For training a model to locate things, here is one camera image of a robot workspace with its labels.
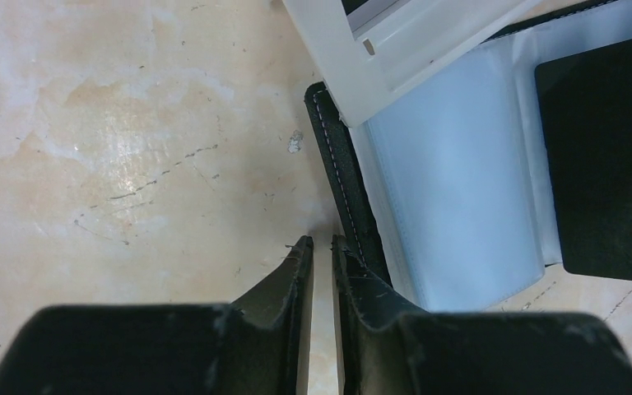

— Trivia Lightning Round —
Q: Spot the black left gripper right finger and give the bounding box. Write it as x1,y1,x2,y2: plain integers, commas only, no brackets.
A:
332,235,430,394

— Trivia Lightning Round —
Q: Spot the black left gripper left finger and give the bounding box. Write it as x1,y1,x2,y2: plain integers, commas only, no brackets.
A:
228,235,314,394

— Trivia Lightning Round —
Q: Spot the black credit card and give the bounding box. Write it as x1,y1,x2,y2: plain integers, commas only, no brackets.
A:
535,39,632,281

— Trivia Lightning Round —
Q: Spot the black leather card holder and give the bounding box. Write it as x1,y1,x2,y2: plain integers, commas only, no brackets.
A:
304,1,632,312

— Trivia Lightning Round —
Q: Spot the white plastic card tray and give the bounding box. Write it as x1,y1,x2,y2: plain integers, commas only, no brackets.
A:
284,0,537,127

